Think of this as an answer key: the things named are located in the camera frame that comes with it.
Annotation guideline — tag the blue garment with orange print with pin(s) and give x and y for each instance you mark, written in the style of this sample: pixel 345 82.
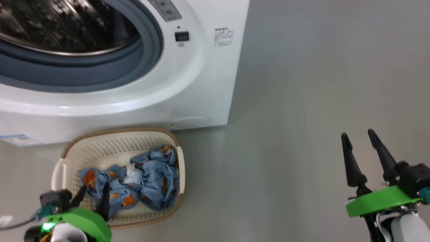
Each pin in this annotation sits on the blue garment with orange print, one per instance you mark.
pixel 154 181

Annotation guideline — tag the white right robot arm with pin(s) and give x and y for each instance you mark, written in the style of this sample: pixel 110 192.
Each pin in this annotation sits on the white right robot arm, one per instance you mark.
pixel 410 228

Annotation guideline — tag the cream perforated laundry basket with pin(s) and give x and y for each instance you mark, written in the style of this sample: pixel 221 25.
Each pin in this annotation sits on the cream perforated laundry basket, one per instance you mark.
pixel 111 144

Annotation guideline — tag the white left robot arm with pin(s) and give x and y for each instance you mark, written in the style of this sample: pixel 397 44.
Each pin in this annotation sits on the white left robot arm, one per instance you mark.
pixel 67 233

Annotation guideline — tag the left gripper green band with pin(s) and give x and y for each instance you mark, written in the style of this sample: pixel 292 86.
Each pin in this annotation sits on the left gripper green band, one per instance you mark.
pixel 87 223

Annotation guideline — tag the stainless steel washer drum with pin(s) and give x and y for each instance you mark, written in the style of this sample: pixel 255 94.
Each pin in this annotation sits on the stainless steel washer drum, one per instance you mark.
pixel 67 23

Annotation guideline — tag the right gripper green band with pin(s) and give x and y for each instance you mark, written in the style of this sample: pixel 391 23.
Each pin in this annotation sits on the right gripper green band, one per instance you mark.
pixel 383 200

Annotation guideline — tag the grey rubber door gasket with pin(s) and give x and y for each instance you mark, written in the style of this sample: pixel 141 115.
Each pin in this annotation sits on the grey rubber door gasket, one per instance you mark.
pixel 100 74

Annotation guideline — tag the white front-load washing machine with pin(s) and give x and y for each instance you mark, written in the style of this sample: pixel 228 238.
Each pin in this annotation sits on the white front-load washing machine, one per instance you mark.
pixel 208 84

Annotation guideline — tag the black text warning label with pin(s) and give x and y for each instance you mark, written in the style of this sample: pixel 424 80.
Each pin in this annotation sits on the black text warning label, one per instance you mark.
pixel 223 37

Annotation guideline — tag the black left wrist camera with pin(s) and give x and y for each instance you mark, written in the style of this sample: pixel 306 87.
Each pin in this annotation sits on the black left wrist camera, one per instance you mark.
pixel 55 201

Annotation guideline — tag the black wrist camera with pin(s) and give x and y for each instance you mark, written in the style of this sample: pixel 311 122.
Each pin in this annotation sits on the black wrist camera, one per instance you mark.
pixel 415 178
pixel 55 201

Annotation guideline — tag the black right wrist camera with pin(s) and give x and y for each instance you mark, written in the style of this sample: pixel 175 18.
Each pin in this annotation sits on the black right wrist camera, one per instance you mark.
pixel 415 178

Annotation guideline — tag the blue energy label sticker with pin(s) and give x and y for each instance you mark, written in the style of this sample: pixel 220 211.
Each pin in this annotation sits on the blue energy label sticker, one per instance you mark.
pixel 20 139

